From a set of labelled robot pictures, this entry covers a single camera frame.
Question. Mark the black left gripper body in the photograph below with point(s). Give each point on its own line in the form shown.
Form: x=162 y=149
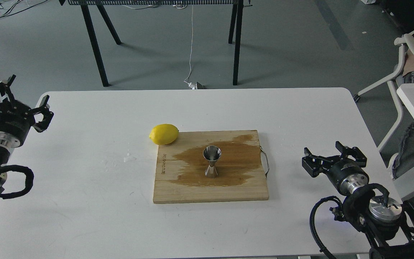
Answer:
x=16 y=122

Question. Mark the white office chair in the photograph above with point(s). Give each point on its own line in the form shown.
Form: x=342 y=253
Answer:
x=401 y=12

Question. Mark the steel double jigger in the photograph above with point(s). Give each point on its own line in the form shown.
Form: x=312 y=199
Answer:
x=212 y=154

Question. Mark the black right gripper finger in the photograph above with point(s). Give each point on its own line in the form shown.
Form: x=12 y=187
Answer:
x=315 y=165
x=354 y=152

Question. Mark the yellow lemon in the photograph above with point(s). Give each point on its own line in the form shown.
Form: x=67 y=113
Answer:
x=164 y=134

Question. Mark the black metal frame table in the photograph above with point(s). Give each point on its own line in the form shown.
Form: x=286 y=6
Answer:
x=142 y=36

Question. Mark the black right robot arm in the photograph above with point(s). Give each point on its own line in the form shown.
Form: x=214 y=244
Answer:
x=368 y=207

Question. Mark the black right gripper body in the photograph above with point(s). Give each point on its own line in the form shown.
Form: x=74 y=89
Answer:
x=347 y=176

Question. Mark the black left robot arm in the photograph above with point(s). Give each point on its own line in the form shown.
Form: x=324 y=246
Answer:
x=7 y=144

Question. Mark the wooden cutting board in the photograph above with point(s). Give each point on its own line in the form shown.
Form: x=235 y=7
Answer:
x=180 y=169

